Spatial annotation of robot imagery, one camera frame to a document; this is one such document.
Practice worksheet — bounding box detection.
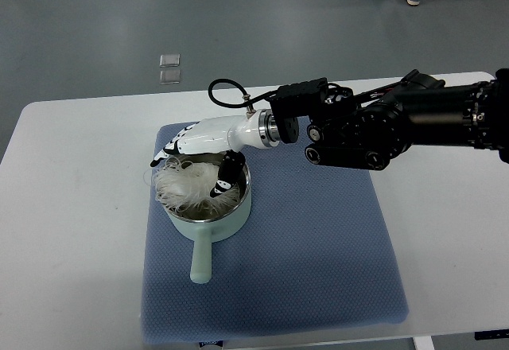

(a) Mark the upper metal floor plate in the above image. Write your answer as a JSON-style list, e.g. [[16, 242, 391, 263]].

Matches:
[[159, 53, 181, 68]]

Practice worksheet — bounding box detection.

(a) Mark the mint green steel pot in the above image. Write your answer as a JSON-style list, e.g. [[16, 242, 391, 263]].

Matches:
[[158, 153, 251, 284]]

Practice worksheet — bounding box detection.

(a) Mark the blue textured mat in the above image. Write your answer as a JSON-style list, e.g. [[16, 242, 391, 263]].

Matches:
[[141, 138, 408, 344]]

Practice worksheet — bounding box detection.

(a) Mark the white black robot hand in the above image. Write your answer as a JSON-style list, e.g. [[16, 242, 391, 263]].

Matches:
[[150, 109, 281, 197]]

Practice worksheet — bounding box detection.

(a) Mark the metal floor plate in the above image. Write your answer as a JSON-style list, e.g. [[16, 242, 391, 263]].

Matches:
[[159, 53, 181, 68], [160, 68, 181, 84]]

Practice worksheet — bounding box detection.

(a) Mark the lower metal floor plate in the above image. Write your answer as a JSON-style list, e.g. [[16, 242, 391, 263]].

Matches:
[[160, 68, 181, 84]]

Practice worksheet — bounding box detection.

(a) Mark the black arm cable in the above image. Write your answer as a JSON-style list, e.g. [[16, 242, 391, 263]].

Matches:
[[208, 78, 279, 119]]

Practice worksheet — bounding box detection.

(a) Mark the white vermicelli bundle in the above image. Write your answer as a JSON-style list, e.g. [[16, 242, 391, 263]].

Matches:
[[152, 158, 241, 220]]

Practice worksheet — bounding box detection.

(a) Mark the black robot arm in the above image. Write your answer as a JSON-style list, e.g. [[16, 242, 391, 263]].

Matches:
[[268, 68, 508, 170]]

